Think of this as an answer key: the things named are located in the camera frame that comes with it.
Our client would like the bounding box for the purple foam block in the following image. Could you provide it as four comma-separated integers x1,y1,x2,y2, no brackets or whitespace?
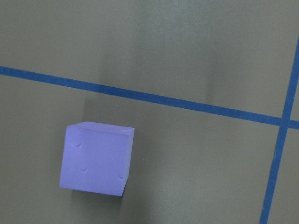
59,122,135,196

